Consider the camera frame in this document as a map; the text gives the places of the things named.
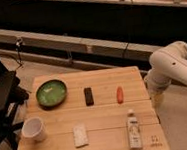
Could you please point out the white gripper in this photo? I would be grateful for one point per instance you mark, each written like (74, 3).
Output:
(156, 83)

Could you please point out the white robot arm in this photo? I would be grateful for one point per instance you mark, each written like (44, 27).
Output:
(167, 63)

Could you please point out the white ceramic cup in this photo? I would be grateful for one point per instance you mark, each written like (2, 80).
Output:
(33, 129)

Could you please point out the white plastic bottle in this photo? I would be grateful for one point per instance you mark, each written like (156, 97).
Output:
(133, 131)

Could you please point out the orange carrot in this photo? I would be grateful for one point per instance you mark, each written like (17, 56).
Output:
(119, 95)

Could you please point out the wooden folding table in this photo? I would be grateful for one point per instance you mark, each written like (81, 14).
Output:
(105, 121)

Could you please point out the black rectangular block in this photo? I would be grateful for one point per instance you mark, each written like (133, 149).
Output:
(88, 96)

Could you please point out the white sponge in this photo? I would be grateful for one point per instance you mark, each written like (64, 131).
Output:
(80, 135)

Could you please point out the green bowl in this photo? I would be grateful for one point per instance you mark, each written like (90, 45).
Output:
(51, 93)

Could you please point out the black equipment stand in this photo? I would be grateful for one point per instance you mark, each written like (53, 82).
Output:
(11, 95)

